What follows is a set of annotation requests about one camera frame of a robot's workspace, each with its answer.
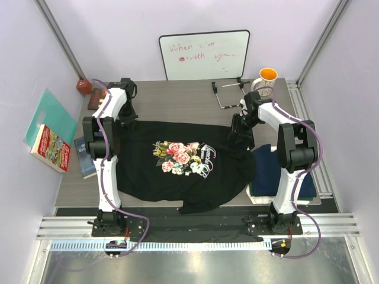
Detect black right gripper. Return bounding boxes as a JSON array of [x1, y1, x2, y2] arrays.
[[227, 113, 261, 144]]

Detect orange brown cover book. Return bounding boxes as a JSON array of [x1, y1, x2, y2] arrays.
[[87, 88, 107, 111]]

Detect black t shirt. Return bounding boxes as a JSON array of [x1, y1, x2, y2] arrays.
[[116, 121, 256, 214]]

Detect blue cover book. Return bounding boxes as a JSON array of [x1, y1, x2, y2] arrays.
[[74, 137, 97, 179]]

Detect white mug orange inside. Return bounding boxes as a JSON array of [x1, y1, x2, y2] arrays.
[[250, 67, 278, 97]]

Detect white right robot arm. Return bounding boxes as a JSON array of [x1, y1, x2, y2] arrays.
[[228, 91, 322, 234]]

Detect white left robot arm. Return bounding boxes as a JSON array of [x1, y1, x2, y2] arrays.
[[82, 78, 138, 237]]

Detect navy folded t shirt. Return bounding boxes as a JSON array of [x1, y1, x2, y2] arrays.
[[251, 144, 312, 189]]

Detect red brown die block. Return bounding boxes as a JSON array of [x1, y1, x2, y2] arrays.
[[76, 79, 92, 95]]

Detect white folded t shirt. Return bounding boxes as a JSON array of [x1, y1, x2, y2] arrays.
[[246, 188, 310, 205]]

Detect teal plastic cutting board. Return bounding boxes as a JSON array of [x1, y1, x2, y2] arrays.
[[24, 91, 77, 147]]

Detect small whiteboard with red writing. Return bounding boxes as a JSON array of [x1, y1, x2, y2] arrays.
[[159, 30, 250, 81]]

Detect red white cover book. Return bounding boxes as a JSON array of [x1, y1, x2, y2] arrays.
[[30, 124, 71, 173]]

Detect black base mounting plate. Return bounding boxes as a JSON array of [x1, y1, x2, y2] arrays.
[[91, 206, 303, 237]]

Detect black wire book stand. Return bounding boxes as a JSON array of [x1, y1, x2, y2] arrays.
[[211, 77, 251, 109]]

